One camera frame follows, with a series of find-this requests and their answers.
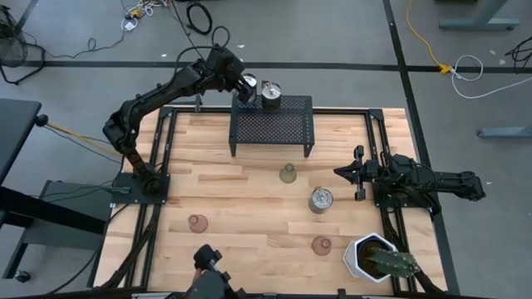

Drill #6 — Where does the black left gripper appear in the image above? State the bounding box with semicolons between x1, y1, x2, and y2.
205;45;255;104

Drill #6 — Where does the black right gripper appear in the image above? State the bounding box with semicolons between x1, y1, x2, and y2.
333;145;380;202

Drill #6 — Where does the ribbed metal candle tin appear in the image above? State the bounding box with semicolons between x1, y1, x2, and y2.
242;73;259;105
260;81;283;114

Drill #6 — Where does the orange label metal candle tin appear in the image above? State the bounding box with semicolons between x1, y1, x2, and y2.
308;186;335;215

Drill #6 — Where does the pink glass candlestick holder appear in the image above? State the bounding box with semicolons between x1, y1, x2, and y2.
187;213;209;234
311;235;333;257

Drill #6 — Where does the black perforated metal shelf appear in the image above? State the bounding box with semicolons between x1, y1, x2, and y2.
228;94;316;159

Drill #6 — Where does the clear ribbed glass vase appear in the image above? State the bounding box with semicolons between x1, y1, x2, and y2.
278;162;298;184

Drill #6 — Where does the white hexagonal planter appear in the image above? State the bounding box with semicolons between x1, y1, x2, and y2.
342;232;399;284

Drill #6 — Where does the green cactus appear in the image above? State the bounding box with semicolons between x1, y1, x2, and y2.
365;247;421;279

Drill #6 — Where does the white power strip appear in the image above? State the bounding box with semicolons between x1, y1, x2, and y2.
120;0;167;32

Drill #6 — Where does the grey desk foot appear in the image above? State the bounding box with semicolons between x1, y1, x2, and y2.
438;0;520;31
476;126;532;139

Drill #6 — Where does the black desk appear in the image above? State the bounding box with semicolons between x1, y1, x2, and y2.
0;98;113;283

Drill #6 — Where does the black mesh office chair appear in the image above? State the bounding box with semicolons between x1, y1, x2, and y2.
0;3;47;86

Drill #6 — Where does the black aluminium table frame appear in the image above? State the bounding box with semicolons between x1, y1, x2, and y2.
124;105;421;294

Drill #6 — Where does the black coiled cable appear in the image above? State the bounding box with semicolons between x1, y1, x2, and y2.
185;1;214;37

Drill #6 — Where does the yellow floor extension cable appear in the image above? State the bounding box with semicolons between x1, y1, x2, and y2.
406;0;453;75

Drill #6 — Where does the white floor cable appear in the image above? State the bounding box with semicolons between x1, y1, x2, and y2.
451;54;532;100

